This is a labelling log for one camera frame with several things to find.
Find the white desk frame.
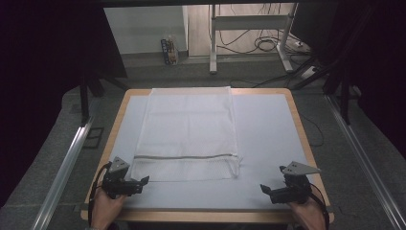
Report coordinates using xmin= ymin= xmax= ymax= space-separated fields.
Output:
xmin=208 ymin=3 xmax=299 ymax=75

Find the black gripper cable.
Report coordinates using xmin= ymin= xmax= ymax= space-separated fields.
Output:
xmin=87 ymin=162 xmax=113 ymax=226
xmin=307 ymin=182 xmax=330 ymax=230

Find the person's right hand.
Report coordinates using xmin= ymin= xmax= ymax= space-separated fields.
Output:
xmin=287 ymin=196 xmax=327 ymax=230

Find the carton with bottles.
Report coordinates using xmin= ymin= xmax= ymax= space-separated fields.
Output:
xmin=160 ymin=34 xmax=180 ymax=67

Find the person's left hand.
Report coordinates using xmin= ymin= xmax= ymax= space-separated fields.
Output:
xmin=90 ymin=186 xmax=127 ymax=230

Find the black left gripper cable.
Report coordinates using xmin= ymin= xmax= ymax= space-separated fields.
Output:
xmin=87 ymin=162 xmax=113 ymax=226

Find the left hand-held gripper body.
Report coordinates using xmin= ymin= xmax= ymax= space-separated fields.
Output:
xmin=101 ymin=156 xmax=144 ymax=199

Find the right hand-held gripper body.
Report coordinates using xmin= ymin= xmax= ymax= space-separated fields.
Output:
xmin=269 ymin=160 xmax=322 ymax=205

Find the white table mat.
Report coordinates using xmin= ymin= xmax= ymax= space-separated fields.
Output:
xmin=90 ymin=93 xmax=321 ymax=213

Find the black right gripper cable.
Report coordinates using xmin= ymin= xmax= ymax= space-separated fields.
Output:
xmin=307 ymin=182 xmax=330 ymax=230

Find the tangle of black floor cables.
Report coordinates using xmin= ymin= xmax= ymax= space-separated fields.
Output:
xmin=216 ymin=3 xmax=312 ymax=56

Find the aluminium rail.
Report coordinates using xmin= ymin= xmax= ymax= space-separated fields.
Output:
xmin=325 ymin=95 xmax=406 ymax=230
xmin=31 ymin=116 xmax=96 ymax=230

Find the black stand leg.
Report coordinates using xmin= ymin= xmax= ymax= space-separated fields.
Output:
xmin=323 ymin=60 xmax=352 ymax=127
xmin=79 ymin=74 xmax=129 ymax=127

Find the white power strip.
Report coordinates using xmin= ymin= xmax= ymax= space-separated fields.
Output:
xmin=299 ymin=64 xmax=318 ymax=81

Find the white mesh laundry bag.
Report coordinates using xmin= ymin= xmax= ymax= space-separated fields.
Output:
xmin=129 ymin=85 xmax=243 ymax=183

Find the thin black floor cable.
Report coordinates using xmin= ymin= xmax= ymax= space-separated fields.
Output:
xmin=299 ymin=112 xmax=326 ymax=149

